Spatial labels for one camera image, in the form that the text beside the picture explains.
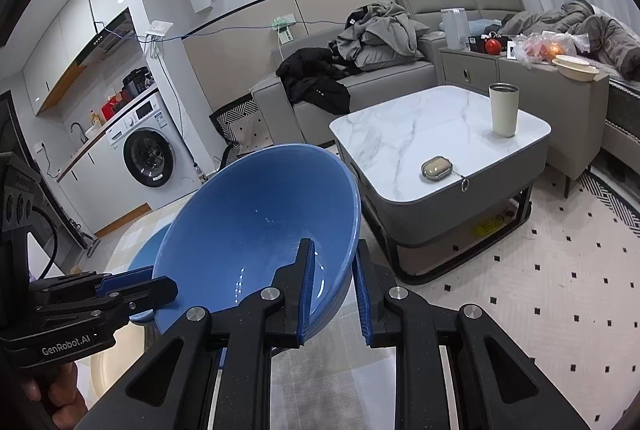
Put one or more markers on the sink faucet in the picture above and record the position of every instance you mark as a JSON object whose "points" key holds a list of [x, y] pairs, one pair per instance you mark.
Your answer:
{"points": [[80, 130]]}

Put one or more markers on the black range hood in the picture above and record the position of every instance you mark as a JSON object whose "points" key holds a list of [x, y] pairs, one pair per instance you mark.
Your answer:
{"points": [[107, 37]]}

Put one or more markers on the cream tumbler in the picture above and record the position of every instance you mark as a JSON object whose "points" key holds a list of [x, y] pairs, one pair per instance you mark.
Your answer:
{"points": [[504, 110]]}

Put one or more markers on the pile of grey clothes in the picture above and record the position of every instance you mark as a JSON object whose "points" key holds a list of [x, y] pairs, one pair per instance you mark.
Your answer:
{"points": [[380, 35]]}

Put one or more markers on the white marble coffee table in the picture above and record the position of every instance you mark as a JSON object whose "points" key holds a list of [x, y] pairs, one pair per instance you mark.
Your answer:
{"points": [[425, 135]]}

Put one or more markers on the light blue cushion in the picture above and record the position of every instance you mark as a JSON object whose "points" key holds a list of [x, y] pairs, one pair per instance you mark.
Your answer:
{"points": [[482, 28]]}

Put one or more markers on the checked beige tablecloth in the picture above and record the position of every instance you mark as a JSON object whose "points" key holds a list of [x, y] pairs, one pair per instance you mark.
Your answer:
{"points": [[325, 370]]}

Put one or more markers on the grey earbuds case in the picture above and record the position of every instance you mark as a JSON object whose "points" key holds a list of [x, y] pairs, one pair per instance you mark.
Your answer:
{"points": [[436, 169]]}

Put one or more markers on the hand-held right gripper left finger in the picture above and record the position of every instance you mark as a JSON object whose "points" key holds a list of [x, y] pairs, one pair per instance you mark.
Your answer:
{"points": [[305, 290]]}

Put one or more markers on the grey side cabinet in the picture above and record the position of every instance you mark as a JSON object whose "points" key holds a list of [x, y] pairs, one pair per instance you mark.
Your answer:
{"points": [[540, 95]]}

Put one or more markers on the person's left hand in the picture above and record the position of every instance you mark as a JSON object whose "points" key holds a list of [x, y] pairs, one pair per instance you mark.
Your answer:
{"points": [[60, 385]]}

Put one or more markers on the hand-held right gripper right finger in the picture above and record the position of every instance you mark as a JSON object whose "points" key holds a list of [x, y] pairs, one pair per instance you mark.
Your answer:
{"points": [[362, 300]]}

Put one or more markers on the cream round plate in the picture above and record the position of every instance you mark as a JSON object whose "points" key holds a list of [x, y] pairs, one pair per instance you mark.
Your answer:
{"points": [[115, 355]]}

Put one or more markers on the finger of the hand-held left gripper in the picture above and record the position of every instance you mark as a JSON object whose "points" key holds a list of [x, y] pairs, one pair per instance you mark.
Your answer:
{"points": [[150, 292], [125, 280]]}

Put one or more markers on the red box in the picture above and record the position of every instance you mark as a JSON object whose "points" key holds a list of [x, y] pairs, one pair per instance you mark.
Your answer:
{"points": [[112, 107]]}

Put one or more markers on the bed mattress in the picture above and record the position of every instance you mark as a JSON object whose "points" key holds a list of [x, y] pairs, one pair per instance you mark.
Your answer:
{"points": [[622, 110]]}

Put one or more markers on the white washing machine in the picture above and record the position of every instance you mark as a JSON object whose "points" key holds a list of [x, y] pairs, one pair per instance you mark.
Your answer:
{"points": [[150, 150]]}

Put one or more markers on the blue bowl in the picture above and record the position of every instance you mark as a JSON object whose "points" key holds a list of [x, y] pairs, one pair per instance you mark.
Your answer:
{"points": [[145, 255], [250, 220]]}

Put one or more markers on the black pressure cooker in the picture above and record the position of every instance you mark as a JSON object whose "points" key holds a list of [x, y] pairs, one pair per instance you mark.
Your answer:
{"points": [[136, 82]]}

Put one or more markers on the black jacket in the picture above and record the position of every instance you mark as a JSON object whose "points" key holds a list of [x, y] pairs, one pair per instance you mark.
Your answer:
{"points": [[315, 85]]}

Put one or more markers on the white counter cabinets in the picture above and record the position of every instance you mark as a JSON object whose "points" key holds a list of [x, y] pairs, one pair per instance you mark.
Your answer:
{"points": [[90, 180]]}

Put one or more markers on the wall outlet with green charger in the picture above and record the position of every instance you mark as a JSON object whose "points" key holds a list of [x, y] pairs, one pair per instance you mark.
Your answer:
{"points": [[282, 30]]}

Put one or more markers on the white dotted rug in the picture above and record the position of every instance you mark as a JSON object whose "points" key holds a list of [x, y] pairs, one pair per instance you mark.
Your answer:
{"points": [[550, 260]]}

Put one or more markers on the cream takeaway container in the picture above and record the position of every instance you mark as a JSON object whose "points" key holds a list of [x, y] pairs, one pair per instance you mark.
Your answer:
{"points": [[577, 69]]}

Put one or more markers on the red round object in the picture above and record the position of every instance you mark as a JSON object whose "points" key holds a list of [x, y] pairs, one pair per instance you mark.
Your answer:
{"points": [[493, 46]]}

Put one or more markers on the clear plastic bag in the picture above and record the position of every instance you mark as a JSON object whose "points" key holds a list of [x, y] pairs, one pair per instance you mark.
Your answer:
{"points": [[545, 47]]}

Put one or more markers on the white wall box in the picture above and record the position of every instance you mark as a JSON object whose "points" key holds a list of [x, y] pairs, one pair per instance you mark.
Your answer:
{"points": [[159, 35]]}

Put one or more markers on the grey sofa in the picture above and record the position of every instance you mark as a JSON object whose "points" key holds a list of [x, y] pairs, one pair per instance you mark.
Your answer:
{"points": [[390, 80]]}

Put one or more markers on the white upper cabinets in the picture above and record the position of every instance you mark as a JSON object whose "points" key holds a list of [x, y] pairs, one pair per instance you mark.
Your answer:
{"points": [[60, 35]]}

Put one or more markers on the grey blanket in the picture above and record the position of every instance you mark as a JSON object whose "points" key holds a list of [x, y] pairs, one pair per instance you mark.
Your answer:
{"points": [[600, 30]]}

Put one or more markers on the yellow bottle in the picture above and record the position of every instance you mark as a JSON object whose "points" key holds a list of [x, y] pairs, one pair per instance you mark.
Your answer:
{"points": [[94, 119]]}

